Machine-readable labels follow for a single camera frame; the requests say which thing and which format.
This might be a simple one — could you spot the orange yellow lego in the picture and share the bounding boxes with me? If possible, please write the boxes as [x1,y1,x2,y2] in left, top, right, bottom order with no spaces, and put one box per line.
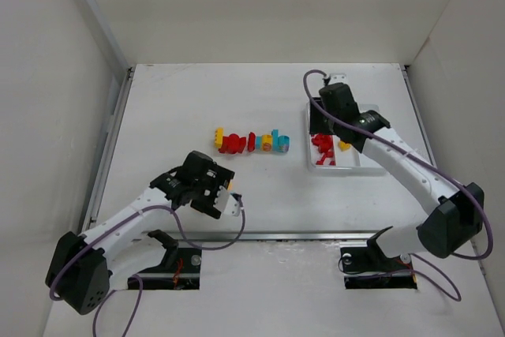
[338,140,352,152]

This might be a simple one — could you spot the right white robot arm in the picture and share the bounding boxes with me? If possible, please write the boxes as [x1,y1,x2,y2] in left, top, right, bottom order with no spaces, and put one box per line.
[309,83,489,258]

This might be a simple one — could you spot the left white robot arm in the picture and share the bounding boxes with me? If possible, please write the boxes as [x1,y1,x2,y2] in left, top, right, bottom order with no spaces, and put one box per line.
[45,151,243,315]

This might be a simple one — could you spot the red legos in tray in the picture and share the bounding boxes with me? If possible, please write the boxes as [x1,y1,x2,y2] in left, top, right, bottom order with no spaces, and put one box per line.
[311,133,336,167]

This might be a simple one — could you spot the white sorting tray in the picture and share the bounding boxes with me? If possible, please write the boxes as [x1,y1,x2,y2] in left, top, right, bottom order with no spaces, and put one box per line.
[305,103,387,177]

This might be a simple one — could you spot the red rounded lego assembly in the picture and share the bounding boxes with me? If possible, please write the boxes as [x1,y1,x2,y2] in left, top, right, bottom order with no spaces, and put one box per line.
[218,133,256,155]

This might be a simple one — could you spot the yellow 2x4 lego brick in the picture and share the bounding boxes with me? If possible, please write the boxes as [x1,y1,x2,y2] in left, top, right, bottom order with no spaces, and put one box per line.
[214,127,223,149]

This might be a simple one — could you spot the teal and yellow lego assembly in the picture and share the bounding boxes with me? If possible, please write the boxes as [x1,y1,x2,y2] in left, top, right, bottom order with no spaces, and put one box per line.
[252,129,290,154]

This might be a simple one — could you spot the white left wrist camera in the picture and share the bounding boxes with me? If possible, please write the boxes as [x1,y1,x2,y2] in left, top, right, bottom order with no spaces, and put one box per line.
[214,187,244,216]

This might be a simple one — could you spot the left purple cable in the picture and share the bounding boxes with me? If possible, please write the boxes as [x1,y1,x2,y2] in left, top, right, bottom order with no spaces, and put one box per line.
[49,193,246,337]

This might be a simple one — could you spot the purple cable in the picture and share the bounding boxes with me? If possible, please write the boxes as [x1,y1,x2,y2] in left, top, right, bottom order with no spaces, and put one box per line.
[49,193,246,337]
[302,69,494,302]

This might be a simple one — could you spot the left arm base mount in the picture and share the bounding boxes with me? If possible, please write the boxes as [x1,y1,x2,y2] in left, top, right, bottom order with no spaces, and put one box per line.
[138,230,202,290]

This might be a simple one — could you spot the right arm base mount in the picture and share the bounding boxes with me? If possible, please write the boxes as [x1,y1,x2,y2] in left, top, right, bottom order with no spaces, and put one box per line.
[338,246,417,290]

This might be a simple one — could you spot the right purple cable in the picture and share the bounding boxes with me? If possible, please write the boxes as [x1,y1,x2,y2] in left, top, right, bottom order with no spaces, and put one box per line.
[302,69,494,302]

